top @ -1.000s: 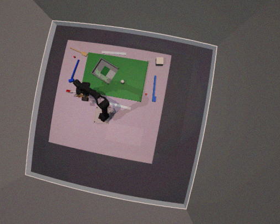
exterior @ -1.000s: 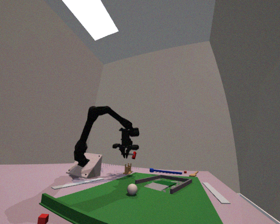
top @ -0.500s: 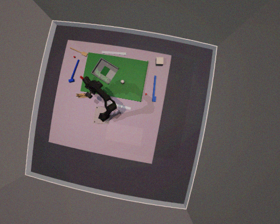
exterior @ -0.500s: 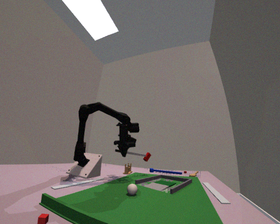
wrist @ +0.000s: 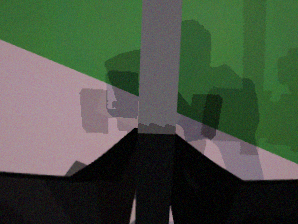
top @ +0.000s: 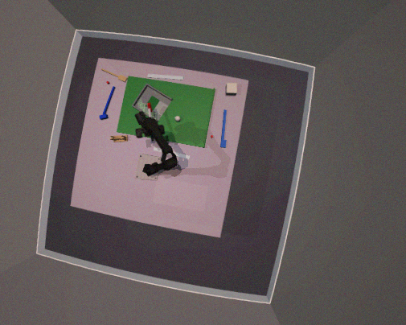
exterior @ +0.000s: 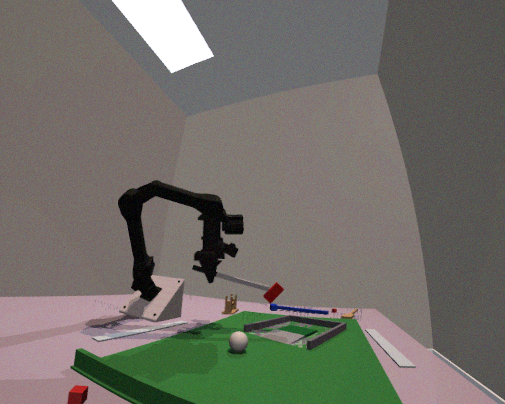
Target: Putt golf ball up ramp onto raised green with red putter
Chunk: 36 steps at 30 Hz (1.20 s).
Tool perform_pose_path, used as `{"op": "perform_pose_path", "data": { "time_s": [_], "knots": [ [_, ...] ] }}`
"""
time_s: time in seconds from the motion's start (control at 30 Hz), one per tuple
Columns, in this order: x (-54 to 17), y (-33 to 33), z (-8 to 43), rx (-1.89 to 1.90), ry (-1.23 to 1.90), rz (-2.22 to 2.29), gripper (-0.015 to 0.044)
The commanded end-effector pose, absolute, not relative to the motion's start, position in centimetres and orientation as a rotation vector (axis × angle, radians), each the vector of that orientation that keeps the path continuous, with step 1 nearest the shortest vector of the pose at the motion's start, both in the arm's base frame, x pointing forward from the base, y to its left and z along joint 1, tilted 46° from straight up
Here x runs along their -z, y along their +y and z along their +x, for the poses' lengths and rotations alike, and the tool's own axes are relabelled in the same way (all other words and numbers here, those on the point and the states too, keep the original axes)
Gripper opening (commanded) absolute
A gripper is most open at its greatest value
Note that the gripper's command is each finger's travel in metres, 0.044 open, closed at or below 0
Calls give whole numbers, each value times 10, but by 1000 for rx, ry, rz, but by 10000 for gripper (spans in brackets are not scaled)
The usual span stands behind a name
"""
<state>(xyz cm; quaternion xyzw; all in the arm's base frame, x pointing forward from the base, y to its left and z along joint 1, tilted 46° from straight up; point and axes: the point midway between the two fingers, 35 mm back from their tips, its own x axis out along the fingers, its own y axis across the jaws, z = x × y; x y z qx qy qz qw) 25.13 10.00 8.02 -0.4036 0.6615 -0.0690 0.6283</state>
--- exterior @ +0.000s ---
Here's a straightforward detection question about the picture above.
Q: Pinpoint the white golf ball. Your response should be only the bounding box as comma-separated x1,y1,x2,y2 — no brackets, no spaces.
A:
229,331,248,352

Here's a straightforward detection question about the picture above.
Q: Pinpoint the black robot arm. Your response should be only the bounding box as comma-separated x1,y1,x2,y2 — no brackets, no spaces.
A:
118,180,244,302

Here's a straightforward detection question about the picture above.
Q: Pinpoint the blue rod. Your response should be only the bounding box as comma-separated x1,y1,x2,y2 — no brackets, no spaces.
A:
270,303,329,315

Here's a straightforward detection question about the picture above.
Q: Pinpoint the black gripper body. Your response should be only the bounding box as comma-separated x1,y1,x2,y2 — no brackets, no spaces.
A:
194,234,224,262

